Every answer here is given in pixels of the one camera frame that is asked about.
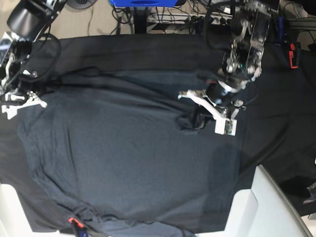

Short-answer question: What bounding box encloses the white chair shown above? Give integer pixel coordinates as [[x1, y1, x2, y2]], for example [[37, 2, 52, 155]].
[[224, 165, 312, 237]]

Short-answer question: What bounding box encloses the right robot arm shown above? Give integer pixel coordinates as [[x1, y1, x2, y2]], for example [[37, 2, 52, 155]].
[[0, 0, 66, 106]]

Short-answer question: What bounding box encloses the grey round floor base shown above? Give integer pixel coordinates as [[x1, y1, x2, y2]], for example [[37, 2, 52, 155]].
[[66, 0, 96, 10]]

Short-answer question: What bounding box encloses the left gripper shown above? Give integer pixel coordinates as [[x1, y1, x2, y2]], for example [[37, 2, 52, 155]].
[[193, 81, 246, 130]]

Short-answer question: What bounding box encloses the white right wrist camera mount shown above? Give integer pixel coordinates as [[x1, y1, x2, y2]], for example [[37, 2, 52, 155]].
[[0, 91, 47, 120]]

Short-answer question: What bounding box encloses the red black clamp right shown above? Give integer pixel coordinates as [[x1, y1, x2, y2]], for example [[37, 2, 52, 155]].
[[288, 42, 301, 69]]

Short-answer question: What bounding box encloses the dark grey T-shirt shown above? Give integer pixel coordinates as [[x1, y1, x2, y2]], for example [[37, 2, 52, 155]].
[[17, 73, 242, 237]]

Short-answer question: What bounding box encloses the white power strip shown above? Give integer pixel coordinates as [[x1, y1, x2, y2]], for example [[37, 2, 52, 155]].
[[147, 12, 232, 25]]

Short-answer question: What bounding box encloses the black table cloth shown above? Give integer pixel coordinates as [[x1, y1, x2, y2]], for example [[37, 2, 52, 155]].
[[0, 35, 316, 232]]

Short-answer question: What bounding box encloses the blue plastic bin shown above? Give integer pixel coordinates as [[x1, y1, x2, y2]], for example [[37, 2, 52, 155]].
[[109, 0, 177, 7]]

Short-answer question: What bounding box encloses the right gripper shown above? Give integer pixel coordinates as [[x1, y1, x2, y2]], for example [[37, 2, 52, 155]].
[[0, 71, 37, 97]]

